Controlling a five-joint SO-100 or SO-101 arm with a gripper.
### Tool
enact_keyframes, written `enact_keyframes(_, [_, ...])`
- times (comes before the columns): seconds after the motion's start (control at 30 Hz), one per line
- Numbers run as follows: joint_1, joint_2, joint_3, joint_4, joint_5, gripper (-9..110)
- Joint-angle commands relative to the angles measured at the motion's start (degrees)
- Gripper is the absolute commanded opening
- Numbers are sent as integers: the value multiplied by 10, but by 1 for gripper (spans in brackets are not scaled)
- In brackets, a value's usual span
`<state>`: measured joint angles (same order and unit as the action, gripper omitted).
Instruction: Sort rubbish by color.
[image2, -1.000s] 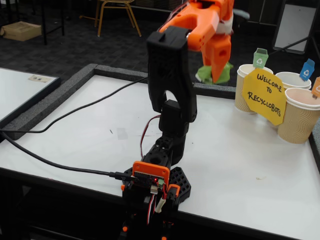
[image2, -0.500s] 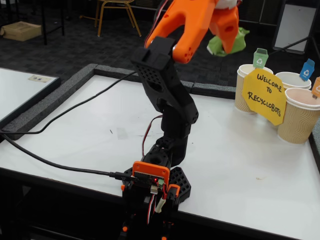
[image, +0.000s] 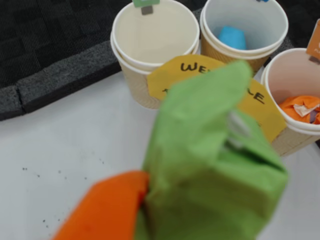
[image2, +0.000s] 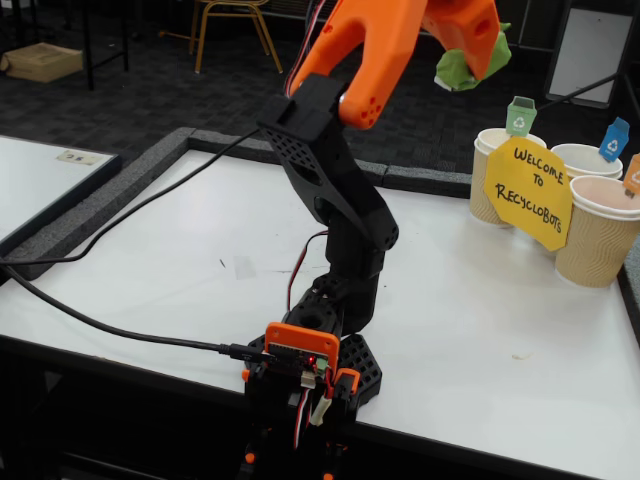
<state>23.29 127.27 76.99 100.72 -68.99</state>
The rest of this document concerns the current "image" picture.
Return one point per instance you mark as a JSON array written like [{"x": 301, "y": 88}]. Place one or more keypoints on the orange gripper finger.
[{"x": 105, "y": 210}]

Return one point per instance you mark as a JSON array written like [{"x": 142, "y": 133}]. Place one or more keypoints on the green paper rubbish wad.
[{"x": 205, "y": 162}]

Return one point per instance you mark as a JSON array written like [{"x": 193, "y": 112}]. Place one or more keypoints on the blue paper rubbish wad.
[{"x": 232, "y": 37}]

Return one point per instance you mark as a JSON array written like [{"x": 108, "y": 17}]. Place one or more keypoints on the orange paper rubbish wad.
[{"x": 300, "y": 107}]

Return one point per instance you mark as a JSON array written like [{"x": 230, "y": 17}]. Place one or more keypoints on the grey foam border strip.
[{"x": 62, "y": 75}]

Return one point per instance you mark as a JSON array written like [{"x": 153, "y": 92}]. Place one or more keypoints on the beige ribbed paper cup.
[
  {"x": 295, "y": 100},
  {"x": 155, "y": 50},
  {"x": 245, "y": 30}
]

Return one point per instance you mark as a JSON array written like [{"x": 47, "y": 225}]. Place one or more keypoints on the yellow handwritten welcome sign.
[{"x": 265, "y": 110}]

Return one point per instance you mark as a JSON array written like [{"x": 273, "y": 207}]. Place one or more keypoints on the green recycling bin label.
[{"x": 146, "y": 2}]

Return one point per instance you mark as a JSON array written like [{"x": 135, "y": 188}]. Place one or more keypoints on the blue recycling bin label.
[{"x": 262, "y": 0}]

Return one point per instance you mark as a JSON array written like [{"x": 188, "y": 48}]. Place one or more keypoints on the orange recycling bin label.
[{"x": 315, "y": 42}]

